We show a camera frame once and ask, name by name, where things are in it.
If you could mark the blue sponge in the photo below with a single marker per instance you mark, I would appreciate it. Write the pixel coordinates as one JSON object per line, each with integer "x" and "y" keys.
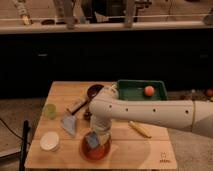
{"x": 92, "y": 140}

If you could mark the green plastic cup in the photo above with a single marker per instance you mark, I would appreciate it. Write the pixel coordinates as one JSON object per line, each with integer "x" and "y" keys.
{"x": 49, "y": 111}

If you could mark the green tray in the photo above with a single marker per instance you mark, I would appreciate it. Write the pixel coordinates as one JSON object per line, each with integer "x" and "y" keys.
{"x": 133, "y": 90}

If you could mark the metal spatula with dark handle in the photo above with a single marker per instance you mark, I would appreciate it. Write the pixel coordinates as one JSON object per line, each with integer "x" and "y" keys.
{"x": 69, "y": 120}

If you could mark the orange ball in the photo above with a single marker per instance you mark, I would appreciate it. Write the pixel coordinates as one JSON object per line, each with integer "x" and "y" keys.
{"x": 149, "y": 91}

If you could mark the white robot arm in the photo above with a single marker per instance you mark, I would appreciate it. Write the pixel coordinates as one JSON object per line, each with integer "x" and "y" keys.
{"x": 184, "y": 115}

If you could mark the black stand left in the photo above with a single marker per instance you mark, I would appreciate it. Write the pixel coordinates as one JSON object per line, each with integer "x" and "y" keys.
{"x": 24, "y": 143}

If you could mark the white round container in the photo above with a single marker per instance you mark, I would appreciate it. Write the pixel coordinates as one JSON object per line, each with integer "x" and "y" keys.
{"x": 50, "y": 141}

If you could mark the pine cone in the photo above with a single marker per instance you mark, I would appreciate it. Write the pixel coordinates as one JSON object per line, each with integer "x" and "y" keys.
{"x": 87, "y": 115}

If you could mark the red bowl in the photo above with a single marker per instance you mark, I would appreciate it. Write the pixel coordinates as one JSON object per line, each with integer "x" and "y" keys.
{"x": 97, "y": 153}

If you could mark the dark brown bowl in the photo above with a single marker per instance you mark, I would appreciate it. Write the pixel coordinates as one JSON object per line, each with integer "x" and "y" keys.
{"x": 94, "y": 90}

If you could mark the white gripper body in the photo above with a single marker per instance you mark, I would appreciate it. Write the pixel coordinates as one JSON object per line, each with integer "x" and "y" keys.
{"x": 101, "y": 126}

